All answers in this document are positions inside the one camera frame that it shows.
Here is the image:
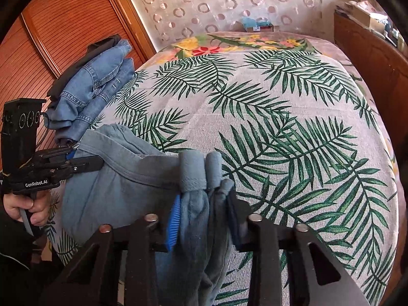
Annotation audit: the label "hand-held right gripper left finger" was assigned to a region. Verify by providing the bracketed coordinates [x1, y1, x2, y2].
[48, 196, 181, 306]

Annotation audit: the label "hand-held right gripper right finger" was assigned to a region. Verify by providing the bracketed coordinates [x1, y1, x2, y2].
[227, 191, 370, 306]

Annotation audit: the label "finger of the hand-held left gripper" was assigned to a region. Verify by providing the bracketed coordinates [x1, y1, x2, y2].
[33, 147, 78, 164]
[48, 156, 105, 180]

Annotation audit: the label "grey-blue pants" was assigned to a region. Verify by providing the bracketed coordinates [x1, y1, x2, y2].
[62, 124, 236, 306]

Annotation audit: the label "person's left hand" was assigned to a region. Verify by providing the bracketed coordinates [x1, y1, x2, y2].
[3, 190, 52, 227]

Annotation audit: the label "light blue denim jeans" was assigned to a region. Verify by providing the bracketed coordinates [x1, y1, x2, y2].
[59, 40, 133, 109]
[43, 58, 136, 144]

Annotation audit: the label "palm leaf print blanket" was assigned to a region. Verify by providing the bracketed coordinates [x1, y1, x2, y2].
[41, 51, 399, 306]

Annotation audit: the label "wooden wardrobe door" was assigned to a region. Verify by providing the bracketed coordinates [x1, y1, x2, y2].
[0, 0, 157, 169]

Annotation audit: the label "black garment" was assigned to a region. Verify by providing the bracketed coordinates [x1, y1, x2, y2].
[48, 34, 122, 99]

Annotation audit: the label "person's dark clothing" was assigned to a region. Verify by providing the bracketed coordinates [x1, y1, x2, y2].
[0, 229, 69, 306]

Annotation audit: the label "floral pillow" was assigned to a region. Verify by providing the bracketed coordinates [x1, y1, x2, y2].
[161, 33, 317, 60]

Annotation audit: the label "small cardboard box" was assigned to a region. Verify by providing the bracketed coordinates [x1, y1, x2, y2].
[252, 22, 275, 33]

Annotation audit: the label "blue plastic bag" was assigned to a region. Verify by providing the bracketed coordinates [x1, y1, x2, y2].
[240, 17, 270, 30]

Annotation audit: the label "circle pattern curtain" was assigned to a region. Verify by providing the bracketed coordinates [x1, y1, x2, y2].
[118, 0, 335, 53]

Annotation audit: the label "long wooden cabinet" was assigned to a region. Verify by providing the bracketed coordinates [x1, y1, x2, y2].
[333, 11, 408, 134]

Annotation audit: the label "large cardboard box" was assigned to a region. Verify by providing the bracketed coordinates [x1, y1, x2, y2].
[351, 6, 385, 30]

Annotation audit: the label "floral printed paper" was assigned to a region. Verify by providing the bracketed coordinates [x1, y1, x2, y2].
[347, 0, 380, 11]

